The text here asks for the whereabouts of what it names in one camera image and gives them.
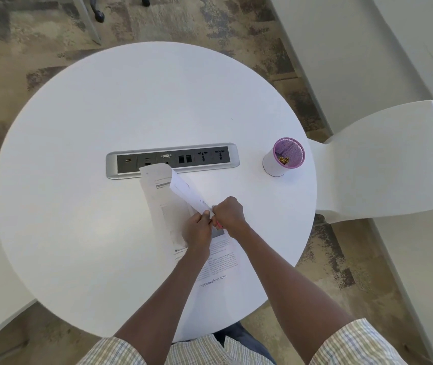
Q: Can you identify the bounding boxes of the person's right hand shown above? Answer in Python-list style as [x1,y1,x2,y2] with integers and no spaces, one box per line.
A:
[210,196,248,235]

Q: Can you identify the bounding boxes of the person's left hand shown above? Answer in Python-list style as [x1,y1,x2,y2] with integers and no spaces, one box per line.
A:
[182,210,214,251]

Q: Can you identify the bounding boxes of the curled white printed paper sheet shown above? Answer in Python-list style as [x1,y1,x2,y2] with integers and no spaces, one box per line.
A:
[170,168,214,218]

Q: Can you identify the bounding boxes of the person's right forearm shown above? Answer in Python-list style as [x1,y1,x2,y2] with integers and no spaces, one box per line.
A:
[235,223,356,364]

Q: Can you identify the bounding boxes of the person's left forearm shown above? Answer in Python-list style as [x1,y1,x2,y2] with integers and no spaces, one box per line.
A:
[113,245,212,344]

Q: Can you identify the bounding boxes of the flat white printed paper sheet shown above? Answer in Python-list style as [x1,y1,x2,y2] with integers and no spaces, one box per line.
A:
[139,163,238,291]

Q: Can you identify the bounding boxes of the grey table power socket panel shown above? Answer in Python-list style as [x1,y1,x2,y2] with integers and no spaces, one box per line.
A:
[106,143,240,180]

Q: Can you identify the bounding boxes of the purple mesh pen cup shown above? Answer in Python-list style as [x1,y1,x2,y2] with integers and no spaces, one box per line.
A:
[262,137,306,177]

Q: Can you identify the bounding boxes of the blue jeans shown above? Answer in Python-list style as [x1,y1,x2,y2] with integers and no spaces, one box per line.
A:
[216,322,278,365]

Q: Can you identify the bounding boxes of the checked short-sleeve shirt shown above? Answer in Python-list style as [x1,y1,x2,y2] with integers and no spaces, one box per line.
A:
[76,318,433,365]

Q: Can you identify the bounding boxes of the grey metal furniture leg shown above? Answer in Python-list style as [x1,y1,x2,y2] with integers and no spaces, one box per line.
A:
[70,0,102,46]

